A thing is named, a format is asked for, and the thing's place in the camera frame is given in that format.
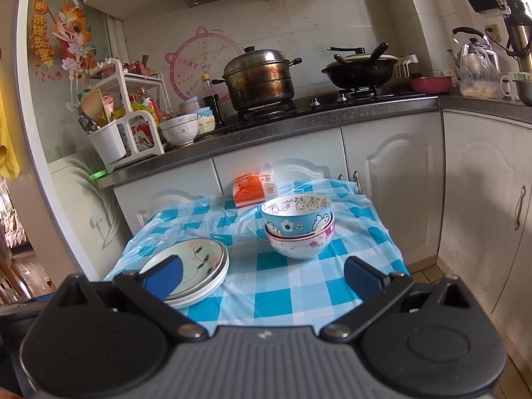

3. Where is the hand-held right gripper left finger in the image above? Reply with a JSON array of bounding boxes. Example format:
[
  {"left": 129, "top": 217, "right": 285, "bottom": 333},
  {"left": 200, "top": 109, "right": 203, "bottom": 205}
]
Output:
[{"left": 56, "top": 255, "right": 208, "bottom": 341}]

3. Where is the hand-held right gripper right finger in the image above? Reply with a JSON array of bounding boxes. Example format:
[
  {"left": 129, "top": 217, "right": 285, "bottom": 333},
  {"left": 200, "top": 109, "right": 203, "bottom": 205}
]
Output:
[{"left": 322, "top": 256, "right": 472, "bottom": 340}]

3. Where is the green plate with pink flowers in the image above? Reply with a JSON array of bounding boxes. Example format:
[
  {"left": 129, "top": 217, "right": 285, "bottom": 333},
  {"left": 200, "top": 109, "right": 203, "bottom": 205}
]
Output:
[{"left": 140, "top": 239, "right": 226, "bottom": 285}]

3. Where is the large plain white plate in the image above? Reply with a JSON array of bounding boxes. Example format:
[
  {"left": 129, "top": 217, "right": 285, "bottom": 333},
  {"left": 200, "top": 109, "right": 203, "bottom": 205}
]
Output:
[{"left": 164, "top": 253, "right": 230, "bottom": 310}]

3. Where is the white plate with grey flower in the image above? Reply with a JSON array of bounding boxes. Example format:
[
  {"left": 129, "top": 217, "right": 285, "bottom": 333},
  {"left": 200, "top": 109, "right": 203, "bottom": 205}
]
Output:
[{"left": 166, "top": 247, "right": 229, "bottom": 298}]

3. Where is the white bowl with purple flowers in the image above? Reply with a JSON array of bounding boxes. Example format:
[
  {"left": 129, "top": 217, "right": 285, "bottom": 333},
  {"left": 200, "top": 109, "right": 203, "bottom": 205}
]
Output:
[{"left": 265, "top": 212, "right": 335, "bottom": 261}]

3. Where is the blue cartoon bowl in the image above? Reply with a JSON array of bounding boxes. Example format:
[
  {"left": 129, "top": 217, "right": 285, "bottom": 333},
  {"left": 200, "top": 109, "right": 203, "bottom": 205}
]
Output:
[{"left": 261, "top": 195, "right": 333, "bottom": 237}]

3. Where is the blue checkered plastic tablecloth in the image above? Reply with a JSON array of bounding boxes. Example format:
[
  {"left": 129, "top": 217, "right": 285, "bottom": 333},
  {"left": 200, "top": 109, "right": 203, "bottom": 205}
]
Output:
[{"left": 102, "top": 179, "right": 410, "bottom": 329}]

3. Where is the white cabinet door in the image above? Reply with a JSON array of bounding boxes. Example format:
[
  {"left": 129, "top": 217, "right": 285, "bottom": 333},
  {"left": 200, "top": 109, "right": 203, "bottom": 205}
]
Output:
[
  {"left": 341, "top": 112, "right": 445, "bottom": 267},
  {"left": 441, "top": 110, "right": 532, "bottom": 312},
  {"left": 212, "top": 128, "right": 345, "bottom": 200},
  {"left": 113, "top": 160, "right": 221, "bottom": 237}
]

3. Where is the orange packet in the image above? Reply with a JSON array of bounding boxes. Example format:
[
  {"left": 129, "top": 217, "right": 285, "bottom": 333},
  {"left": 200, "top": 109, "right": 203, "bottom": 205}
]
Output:
[{"left": 233, "top": 165, "right": 278, "bottom": 209}]

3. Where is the red seasoning packet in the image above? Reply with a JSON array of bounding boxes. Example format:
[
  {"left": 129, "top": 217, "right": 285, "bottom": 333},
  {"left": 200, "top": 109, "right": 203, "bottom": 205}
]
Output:
[{"left": 131, "top": 114, "right": 161, "bottom": 152}]

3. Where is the white utensil holder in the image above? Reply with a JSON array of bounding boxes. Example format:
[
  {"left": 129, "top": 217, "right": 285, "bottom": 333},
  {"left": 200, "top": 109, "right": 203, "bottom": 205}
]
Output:
[{"left": 86, "top": 120, "right": 127, "bottom": 165}]

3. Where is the white floral bowl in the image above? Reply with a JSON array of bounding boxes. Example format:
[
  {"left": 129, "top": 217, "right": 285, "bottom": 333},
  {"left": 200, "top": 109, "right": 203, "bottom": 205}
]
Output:
[{"left": 160, "top": 113, "right": 199, "bottom": 147}]

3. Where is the yellow oil bottle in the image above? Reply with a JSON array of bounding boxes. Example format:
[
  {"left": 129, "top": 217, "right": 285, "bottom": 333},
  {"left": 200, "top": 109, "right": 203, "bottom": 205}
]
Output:
[{"left": 133, "top": 97, "right": 161, "bottom": 121}]

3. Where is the grey kitchen countertop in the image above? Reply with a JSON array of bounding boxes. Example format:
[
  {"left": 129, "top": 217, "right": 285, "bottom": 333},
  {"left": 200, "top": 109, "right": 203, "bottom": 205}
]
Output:
[{"left": 97, "top": 93, "right": 532, "bottom": 190}]

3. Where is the dark sauce bottle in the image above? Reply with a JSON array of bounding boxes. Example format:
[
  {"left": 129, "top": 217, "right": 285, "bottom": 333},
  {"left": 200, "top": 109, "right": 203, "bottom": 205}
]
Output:
[{"left": 200, "top": 75, "right": 225, "bottom": 129}]

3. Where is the gas stove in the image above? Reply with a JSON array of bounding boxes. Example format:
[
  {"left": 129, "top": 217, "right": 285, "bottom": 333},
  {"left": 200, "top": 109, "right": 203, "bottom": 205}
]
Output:
[{"left": 222, "top": 85, "right": 437, "bottom": 134}]

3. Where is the wooden spatula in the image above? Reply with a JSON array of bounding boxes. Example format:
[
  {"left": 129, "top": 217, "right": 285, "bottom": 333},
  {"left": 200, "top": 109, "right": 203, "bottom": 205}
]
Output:
[{"left": 81, "top": 88, "right": 111, "bottom": 127}]

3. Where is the yellow cloth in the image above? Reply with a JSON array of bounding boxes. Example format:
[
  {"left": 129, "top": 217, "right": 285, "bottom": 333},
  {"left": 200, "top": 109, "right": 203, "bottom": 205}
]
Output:
[{"left": 0, "top": 87, "right": 21, "bottom": 179}]

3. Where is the white kitchen rack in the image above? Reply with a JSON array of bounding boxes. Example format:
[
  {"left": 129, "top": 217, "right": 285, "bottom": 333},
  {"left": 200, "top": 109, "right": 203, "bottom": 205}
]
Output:
[{"left": 66, "top": 58, "right": 166, "bottom": 173}]

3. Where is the red basin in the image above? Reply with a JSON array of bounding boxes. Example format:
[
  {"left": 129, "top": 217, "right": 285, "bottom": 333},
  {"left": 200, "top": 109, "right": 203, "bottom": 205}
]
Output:
[{"left": 409, "top": 75, "right": 454, "bottom": 94}]

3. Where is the black wok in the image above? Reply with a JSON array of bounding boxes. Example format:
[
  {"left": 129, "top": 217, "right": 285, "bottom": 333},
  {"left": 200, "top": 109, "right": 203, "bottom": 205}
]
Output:
[{"left": 321, "top": 42, "right": 399, "bottom": 89}]

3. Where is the metal steamer pot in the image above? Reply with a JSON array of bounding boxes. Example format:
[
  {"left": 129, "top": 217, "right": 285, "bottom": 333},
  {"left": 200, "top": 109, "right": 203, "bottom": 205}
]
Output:
[{"left": 212, "top": 47, "right": 303, "bottom": 112}]

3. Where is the white oil jug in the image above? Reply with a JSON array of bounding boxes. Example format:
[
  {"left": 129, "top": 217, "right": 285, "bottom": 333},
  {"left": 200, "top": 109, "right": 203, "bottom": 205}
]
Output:
[{"left": 395, "top": 54, "right": 418, "bottom": 79}]

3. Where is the clear plastic bag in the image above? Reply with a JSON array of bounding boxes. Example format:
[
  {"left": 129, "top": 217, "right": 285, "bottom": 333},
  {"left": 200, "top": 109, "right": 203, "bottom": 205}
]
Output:
[{"left": 458, "top": 44, "right": 501, "bottom": 98}]

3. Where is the white mug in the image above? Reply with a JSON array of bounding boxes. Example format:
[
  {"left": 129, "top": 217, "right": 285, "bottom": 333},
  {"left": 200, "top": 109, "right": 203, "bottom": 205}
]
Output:
[{"left": 500, "top": 71, "right": 520, "bottom": 100}]

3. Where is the metal bowl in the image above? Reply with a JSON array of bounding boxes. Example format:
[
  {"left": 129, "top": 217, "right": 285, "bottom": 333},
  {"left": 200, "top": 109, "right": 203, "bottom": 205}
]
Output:
[{"left": 513, "top": 79, "right": 532, "bottom": 106}]

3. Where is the metal kettle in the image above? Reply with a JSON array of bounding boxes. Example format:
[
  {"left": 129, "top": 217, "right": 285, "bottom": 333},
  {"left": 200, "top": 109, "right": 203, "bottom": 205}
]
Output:
[{"left": 448, "top": 27, "right": 501, "bottom": 79}]

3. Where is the dark thermos flask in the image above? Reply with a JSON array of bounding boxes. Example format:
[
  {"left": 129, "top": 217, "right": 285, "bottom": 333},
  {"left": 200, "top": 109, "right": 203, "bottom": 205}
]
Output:
[{"left": 504, "top": 0, "right": 532, "bottom": 75}]

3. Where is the pink round wall sticker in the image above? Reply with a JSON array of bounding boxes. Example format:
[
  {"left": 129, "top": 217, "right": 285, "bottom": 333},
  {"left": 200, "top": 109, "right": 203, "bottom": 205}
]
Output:
[{"left": 164, "top": 27, "right": 246, "bottom": 102}]

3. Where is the dragon wall sticker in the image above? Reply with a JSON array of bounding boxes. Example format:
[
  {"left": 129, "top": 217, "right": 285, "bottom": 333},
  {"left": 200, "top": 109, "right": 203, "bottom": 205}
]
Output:
[{"left": 29, "top": 0, "right": 94, "bottom": 81}]

